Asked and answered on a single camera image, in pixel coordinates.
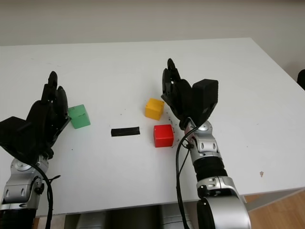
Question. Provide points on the grey robot thigh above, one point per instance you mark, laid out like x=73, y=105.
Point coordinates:
x=91, y=220
x=175, y=217

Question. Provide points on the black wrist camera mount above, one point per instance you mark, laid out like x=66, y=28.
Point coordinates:
x=14, y=138
x=205, y=95

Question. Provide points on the yellow wooden block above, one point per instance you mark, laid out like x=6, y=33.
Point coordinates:
x=153, y=108

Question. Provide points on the black three-fingered right robot hand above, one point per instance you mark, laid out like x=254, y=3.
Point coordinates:
x=177, y=95

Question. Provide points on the grey left robot thigh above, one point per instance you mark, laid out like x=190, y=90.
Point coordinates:
x=91, y=220

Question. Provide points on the grey table frame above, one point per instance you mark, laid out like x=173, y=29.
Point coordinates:
x=274, y=199

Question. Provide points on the black three-fingered left robot hand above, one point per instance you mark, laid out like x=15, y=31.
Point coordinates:
x=51, y=112

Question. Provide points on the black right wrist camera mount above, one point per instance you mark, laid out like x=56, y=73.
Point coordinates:
x=205, y=95

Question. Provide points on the green wooden block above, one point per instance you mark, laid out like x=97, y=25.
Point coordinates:
x=79, y=117

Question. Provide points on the grey right robot thigh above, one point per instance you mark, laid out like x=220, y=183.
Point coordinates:
x=175, y=217

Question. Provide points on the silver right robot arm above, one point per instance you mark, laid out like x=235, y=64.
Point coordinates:
x=224, y=210

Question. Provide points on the black rounded background object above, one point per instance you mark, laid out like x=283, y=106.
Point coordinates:
x=301, y=80

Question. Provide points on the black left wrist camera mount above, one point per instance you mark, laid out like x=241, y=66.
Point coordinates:
x=14, y=138

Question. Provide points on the red wooden block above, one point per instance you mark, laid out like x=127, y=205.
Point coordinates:
x=163, y=137

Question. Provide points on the black tape strip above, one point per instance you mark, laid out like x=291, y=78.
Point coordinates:
x=125, y=132

